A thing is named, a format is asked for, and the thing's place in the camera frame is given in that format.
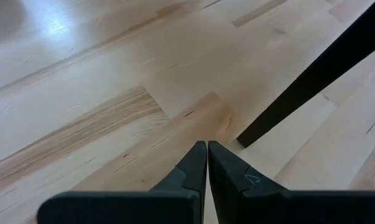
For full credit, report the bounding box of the wooden shelf with black frame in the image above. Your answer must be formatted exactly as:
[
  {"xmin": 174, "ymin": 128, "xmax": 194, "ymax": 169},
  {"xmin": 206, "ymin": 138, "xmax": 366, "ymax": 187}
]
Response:
[{"xmin": 236, "ymin": 0, "xmax": 375, "ymax": 149}]

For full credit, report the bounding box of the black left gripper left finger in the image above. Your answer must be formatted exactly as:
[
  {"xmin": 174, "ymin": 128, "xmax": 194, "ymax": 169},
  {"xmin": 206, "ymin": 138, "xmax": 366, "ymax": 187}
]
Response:
[{"xmin": 37, "ymin": 140, "xmax": 208, "ymax": 224}]

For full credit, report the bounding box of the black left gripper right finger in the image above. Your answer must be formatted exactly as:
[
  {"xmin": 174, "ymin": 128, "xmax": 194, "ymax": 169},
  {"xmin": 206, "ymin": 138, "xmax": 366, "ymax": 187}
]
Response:
[{"xmin": 208, "ymin": 140, "xmax": 375, "ymax": 224}]

